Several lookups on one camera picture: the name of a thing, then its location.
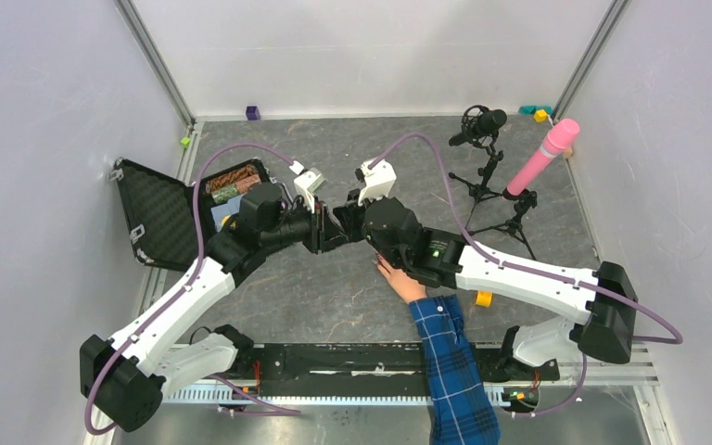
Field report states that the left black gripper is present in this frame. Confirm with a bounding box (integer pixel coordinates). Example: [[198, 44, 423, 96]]
[[261, 193, 345, 253]]

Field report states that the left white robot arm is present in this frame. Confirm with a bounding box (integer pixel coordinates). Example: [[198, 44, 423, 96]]
[[80, 183, 363, 435]]

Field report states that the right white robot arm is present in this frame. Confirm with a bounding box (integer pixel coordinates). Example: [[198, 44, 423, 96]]
[[333, 191, 637, 378]]

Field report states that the blue plaid sleeve forearm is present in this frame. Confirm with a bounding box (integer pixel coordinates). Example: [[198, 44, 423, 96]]
[[409, 295, 501, 444]]

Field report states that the person hand with painted nails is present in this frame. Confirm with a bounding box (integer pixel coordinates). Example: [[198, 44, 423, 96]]
[[376, 255, 427, 304]]

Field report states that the purple cube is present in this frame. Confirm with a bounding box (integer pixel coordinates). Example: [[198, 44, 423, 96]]
[[245, 105, 261, 121]]

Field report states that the black microphone on tripod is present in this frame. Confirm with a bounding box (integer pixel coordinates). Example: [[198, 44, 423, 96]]
[[447, 104, 510, 232]]

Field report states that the yellow block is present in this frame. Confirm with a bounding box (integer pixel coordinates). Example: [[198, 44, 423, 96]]
[[475, 290, 493, 308]]

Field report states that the black tripod stand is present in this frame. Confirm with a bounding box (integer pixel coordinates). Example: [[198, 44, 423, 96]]
[[467, 189, 538, 261]]

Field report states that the black poker chip case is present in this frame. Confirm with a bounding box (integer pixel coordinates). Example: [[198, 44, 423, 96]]
[[110, 158, 271, 272]]

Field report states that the teal block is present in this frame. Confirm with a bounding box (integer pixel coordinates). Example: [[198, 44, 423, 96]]
[[518, 105, 553, 115]]

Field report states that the small yellow cube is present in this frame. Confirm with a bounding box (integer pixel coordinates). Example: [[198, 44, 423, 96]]
[[533, 108, 548, 122]]

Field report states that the pink foam cylinder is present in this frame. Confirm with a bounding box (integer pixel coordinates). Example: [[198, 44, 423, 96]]
[[502, 118, 580, 200]]

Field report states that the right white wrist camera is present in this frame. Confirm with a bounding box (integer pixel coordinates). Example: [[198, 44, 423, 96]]
[[355, 159, 397, 206]]

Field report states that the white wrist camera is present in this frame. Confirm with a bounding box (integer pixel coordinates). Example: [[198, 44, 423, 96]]
[[355, 159, 397, 206], [289, 160, 325, 212]]

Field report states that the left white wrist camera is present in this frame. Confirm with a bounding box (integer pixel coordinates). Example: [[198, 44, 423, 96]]
[[289, 160, 325, 212]]

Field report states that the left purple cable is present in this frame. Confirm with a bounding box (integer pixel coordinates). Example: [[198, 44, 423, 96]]
[[83, 141, 305, 436]]

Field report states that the purple cable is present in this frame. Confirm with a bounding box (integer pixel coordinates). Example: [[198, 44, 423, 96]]
[[83, 141, 305, 436], [368, 132, 684, 419]]

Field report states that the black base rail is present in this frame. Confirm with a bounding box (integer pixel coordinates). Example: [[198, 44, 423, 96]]
[[190, 341, 561, 401]]

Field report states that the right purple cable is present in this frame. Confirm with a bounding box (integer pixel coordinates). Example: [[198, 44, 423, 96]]
[[368, 132, 684, 419]]

